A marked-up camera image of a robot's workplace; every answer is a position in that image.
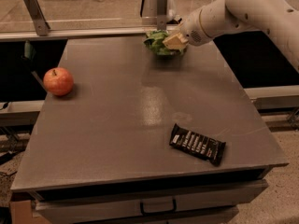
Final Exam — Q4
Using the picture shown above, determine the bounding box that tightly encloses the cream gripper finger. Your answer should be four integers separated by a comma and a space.
163, 32, 188, 50

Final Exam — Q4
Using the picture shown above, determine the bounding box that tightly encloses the green rice chip bag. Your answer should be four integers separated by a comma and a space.
144, 30, 186, 56

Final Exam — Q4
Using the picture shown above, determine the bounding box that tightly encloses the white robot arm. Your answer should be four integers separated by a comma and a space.
163, 0, 299, 72

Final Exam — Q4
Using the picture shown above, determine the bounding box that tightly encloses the black snack bar wrapper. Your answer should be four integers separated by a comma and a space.
169, 124, 226, 166

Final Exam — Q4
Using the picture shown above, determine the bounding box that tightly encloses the red apple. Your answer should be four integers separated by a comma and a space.
43, 67, 74, 96

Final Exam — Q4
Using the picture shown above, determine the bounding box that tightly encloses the grey cabinet drawer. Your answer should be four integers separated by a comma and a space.
36, 179, 268, 224

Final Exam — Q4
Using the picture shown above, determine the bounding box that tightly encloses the middle metal bracket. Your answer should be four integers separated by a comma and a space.
156, 0, 167, 30

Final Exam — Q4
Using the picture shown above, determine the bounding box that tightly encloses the metal bracket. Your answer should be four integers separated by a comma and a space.
156, 0, 167, 30
23, 0, 50, 36

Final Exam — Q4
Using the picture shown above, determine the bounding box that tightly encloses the metal rail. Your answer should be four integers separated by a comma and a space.
0, 24, 180, 43

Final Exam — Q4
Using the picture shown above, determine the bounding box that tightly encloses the left metal bracket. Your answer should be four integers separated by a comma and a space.
23, 0, 50, 36

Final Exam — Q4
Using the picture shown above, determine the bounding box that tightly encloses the black drawer handle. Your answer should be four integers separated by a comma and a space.
139, 198, 177, 216

